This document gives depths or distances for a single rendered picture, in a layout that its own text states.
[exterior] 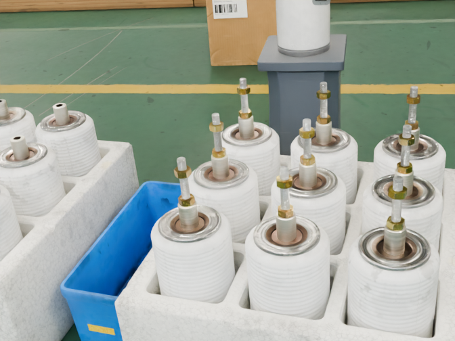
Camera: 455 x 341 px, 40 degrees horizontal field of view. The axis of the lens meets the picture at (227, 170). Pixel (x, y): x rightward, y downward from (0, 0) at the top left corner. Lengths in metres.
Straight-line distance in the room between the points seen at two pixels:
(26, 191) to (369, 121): 0.88
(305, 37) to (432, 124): 0.55
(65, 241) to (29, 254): 0.09
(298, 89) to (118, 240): 0.40
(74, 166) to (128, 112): 0.66
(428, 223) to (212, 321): 0.28
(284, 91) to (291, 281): 0.48
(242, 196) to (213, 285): 0.13
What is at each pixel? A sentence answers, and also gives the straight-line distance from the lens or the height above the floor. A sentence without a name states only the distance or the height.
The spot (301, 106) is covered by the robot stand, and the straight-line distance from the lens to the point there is 1.11.
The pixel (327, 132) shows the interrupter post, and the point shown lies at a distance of 0.89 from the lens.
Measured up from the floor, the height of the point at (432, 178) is 0.22.
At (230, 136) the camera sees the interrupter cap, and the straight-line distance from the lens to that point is 0.93.
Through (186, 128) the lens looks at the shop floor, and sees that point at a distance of 1.56.
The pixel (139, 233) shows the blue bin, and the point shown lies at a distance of 1.10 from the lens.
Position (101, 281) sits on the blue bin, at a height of 0.06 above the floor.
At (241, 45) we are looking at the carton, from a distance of 1.91.
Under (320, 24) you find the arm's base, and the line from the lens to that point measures 1.09.
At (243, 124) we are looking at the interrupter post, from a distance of 0.92.
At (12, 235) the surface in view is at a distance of 0.91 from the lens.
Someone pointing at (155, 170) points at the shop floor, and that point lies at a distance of 1.39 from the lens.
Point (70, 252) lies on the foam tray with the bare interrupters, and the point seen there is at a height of 0.11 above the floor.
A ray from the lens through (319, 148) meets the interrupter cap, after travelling 0.89.
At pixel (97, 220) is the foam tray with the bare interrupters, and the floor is 0.12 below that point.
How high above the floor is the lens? 0.67
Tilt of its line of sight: 30 degrees down
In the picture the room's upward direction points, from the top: 5 degrees counter-clockwise
